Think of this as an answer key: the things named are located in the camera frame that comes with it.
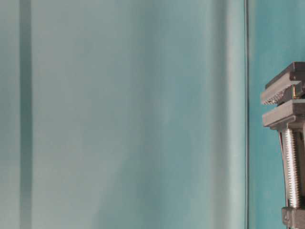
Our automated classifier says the silver vise screw handle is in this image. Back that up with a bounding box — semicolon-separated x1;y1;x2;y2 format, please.
280;129;301;208

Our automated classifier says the black cast iron vise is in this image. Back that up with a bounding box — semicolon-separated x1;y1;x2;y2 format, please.
261;62;305;229

